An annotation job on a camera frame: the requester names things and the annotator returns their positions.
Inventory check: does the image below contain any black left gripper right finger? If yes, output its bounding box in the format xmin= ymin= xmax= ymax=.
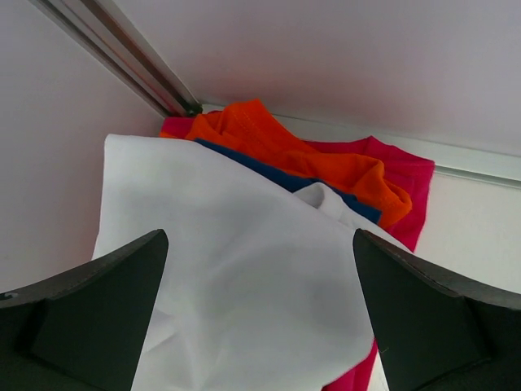
xmin=353 ymin=230 xmax=520 ymax=390

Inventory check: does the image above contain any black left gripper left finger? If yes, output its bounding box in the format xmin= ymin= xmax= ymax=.
xmin=1 ymin=230 xmax=169 ymax=390

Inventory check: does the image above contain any white t shirt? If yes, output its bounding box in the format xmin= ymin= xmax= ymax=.
xmin=91 ymin=133 xmax=412 ymax=391

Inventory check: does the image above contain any pink folded t shirt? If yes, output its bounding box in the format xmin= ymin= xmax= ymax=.
xmin=160 ymin=118 xmax=435 ymax=390

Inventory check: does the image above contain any dark blue folded t shirt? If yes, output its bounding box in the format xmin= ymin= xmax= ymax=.
xmin=195 ymin=138 xmax=383 ymax=224

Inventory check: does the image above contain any orange folded t shirt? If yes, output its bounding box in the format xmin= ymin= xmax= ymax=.
xmin=179 ymin=99 xmax=413 ymax=228

